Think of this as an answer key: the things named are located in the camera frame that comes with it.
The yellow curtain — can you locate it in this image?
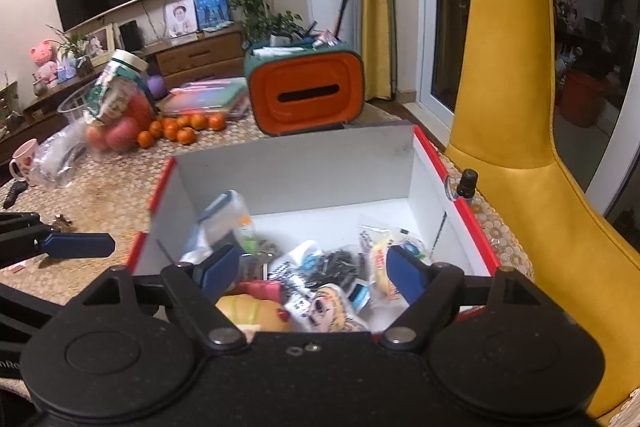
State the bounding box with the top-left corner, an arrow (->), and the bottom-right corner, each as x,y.
360,0 -> 393,100

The black remote control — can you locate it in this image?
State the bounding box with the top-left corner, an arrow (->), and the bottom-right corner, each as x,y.
2,181 -> 28,209

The cartoon plush doll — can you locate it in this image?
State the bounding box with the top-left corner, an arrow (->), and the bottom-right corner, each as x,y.
272,241 -> 373,333

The orange bucket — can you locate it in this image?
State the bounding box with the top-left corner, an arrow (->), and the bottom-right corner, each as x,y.
557,69 -> 606,128

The bag of black clips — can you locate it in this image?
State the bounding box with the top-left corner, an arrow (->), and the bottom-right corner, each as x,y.
300,244 -> 373,308

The clear plastic zip bag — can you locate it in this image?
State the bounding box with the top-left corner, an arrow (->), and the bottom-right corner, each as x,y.
35,122 -> 88,190

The gold lace patterned desktop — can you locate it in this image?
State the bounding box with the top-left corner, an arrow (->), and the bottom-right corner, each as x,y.
0,104 -> 640,427

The blue picture board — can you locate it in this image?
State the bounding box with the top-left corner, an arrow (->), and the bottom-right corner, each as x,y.
195,0 -> 232,32

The colourful flat plastic case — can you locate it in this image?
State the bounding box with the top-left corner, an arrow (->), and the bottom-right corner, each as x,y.
157,77 -> 251,120

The child portrait picture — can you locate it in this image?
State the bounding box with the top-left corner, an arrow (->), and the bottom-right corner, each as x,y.
165,0 -> 198,38

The small dark bottle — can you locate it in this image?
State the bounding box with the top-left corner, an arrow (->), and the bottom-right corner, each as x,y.
456,168 -> 480,208

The yellow chair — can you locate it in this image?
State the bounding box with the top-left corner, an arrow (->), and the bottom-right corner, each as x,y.
445,0 -> 640,427

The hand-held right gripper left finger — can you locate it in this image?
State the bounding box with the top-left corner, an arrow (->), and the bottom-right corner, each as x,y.
82,244 -> 249,351

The potted grass plant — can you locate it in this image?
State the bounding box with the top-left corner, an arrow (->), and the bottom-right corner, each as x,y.
47,24 -> 96,78

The wooden television cabinet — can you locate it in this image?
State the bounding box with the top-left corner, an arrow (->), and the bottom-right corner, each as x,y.
0,29 -> 246,158

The black speaker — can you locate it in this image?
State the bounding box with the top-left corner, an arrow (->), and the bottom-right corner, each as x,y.
119,21 -> 142,52

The pile of mandarins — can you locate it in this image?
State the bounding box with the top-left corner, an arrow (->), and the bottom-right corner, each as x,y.
136,113 -> 227,149

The silver snack packet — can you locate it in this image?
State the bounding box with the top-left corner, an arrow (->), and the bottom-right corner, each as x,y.
239,239 -> 281,282

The white blue snack packet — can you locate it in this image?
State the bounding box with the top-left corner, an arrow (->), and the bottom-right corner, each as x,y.
180,191 -> 256,265

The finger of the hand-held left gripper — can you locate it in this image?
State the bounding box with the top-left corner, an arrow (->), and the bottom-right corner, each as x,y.
0,212 -> 117,266

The cream photo frame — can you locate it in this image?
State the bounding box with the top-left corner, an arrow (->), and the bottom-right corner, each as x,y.
85,24 -> 115,62

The red cardboard box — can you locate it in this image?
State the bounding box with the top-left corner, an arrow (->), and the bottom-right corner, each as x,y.
127,124 -> 501,333

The large orange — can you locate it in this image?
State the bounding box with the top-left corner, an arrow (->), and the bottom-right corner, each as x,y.
127,89 -> 153,128

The blueberry cake packet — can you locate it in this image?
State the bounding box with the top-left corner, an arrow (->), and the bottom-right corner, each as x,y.
357,219 -> 433,303

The pink strawberry mug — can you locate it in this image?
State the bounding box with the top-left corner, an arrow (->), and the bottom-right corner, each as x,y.
9,139 -> 40,185

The black stick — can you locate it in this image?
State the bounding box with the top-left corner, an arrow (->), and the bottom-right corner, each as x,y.
334,0 -> 352,38

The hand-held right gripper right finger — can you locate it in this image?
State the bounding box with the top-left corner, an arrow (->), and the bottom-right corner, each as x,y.
380,245 -> 543,351

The yellow bun toy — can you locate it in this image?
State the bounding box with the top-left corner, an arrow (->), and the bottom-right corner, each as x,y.
215,294 -> 293,333

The pink pig plush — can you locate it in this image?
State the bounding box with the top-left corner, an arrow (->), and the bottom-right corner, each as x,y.
29,39 -> 60,88

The clear plastic container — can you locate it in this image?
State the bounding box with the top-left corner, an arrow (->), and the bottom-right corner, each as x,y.
57,84 -> 156,152

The green orange tissue box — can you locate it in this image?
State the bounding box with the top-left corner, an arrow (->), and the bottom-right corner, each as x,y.
243,42 -> 364,138

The green white bag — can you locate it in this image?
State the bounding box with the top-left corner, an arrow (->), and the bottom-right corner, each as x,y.
82,49 -> 149,125

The red apple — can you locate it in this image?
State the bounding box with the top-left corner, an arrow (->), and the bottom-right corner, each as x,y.
85,124 -> 111,152
107,117 -> 140,152

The white framed glass door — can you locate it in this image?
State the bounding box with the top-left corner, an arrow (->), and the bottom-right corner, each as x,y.
392,0 -> 476,142

